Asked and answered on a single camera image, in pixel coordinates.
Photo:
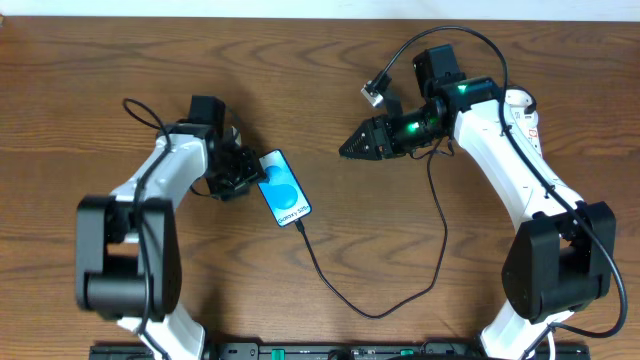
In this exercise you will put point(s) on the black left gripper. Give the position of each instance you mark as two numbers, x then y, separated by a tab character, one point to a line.
245	173

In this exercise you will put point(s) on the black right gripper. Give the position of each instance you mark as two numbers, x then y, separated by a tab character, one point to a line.
383	138

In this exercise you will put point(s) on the blue Galaxy smartphone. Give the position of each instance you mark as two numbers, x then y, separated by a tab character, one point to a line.
281	190

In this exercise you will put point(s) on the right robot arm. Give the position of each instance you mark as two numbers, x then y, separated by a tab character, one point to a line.
558	262

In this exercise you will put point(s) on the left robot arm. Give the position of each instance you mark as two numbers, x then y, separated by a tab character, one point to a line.
127	261

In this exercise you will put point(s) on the white power strip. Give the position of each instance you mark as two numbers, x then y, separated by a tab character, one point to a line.
525	117

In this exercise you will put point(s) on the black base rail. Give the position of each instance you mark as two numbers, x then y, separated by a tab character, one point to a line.
252	351

